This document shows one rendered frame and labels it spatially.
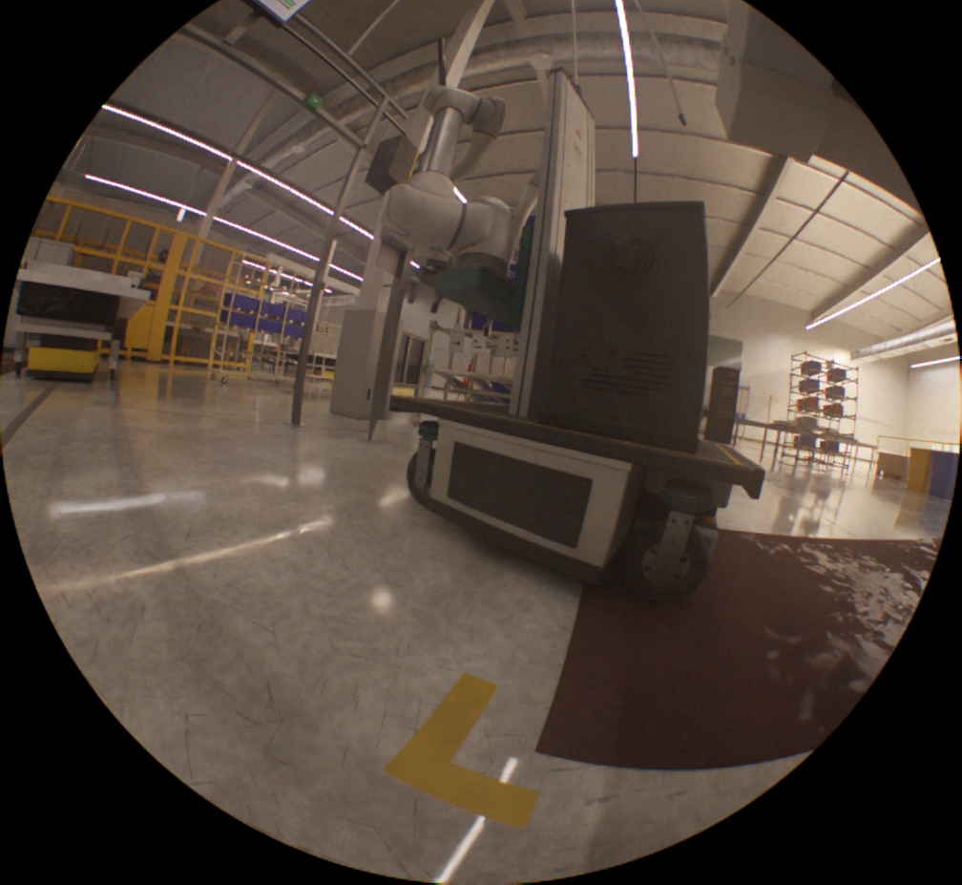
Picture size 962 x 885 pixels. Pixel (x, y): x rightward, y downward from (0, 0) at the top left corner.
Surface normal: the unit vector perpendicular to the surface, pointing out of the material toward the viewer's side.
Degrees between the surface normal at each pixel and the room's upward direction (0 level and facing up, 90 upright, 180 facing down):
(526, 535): 90
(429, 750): 0
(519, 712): 0
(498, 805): 0
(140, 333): 90
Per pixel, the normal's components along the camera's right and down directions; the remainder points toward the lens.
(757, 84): -0.36, 0.78
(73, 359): 0.91, 0.15
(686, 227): -0.61, -0.06
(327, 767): 0.15, -0.99
